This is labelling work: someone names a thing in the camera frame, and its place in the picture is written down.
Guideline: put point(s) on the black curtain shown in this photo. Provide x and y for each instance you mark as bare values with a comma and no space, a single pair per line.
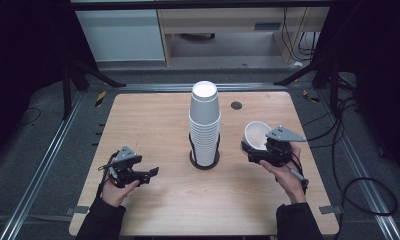
381,66
21,50

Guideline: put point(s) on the white cabinet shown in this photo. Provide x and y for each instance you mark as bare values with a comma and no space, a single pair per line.
121,35

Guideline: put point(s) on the black round table grommet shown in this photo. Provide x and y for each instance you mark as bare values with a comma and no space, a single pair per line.
236,105

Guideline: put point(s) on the light wooden desk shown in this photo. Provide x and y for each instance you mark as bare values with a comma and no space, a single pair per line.
221,20

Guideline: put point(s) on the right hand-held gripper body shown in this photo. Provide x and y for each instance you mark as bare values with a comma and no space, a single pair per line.
283,135

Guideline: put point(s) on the white paper cup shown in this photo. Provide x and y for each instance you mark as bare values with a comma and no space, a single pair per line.
254,135

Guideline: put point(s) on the yellow black tape strip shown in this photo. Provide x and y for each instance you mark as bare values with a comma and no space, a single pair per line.
308,96
100,98

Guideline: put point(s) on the person's left hand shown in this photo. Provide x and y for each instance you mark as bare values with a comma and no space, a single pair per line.
114,196

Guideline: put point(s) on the aluminium rail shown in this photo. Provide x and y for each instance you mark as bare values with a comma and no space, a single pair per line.
38,173
364,173
154,87

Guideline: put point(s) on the stack of white cups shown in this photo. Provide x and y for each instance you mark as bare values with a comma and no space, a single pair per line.
204,133

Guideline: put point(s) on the black metal stand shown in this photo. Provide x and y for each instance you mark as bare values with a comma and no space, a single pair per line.
334,86
66,90

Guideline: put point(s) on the person's right hand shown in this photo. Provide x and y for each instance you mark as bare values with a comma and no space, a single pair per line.
289,181

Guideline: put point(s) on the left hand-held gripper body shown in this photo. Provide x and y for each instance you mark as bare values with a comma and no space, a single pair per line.
126,155

